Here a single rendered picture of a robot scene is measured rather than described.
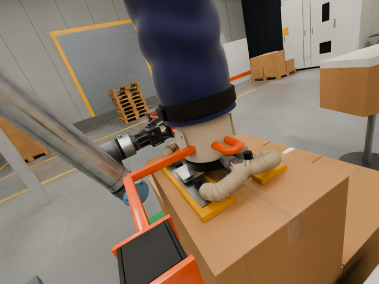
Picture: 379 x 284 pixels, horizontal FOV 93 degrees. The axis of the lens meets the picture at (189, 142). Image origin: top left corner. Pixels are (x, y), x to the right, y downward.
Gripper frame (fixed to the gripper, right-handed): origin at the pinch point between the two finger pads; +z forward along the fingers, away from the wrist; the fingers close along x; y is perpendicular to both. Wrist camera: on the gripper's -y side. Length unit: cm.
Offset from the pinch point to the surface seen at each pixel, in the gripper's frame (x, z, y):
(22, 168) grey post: -42, -158, -241
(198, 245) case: -12, -19, 48
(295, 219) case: -14, 1, 56
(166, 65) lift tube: 23.0, -8.2, 33.5
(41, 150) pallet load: -87, -247, -616
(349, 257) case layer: -53, 27, 55
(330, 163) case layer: -54, 77, 24
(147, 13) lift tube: 33.5, -8.2, 32.4
